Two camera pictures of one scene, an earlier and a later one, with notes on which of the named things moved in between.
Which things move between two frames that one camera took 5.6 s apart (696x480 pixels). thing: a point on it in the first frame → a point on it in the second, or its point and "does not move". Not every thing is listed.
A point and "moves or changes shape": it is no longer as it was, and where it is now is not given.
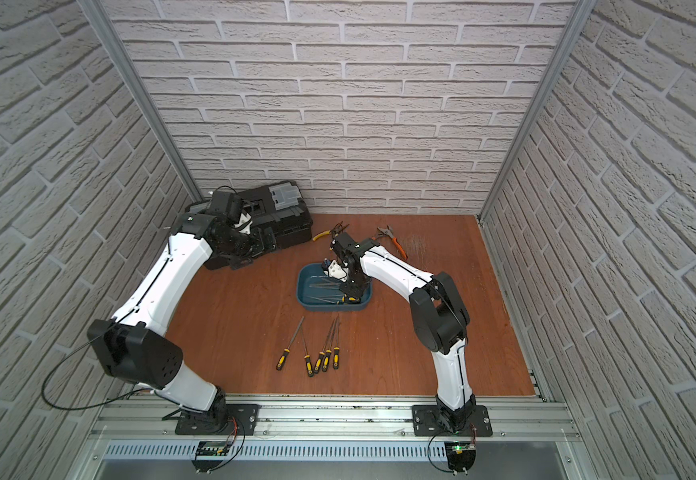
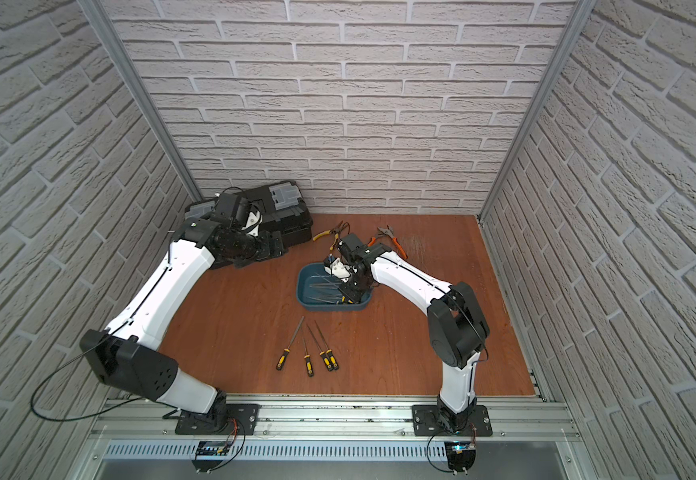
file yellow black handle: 321,355 moves or changes shape
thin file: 307,358 does not move
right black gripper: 355,292 does not move
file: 287,351 does not move
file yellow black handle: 328,354 moves or changes shape
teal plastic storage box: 316,291 does not move
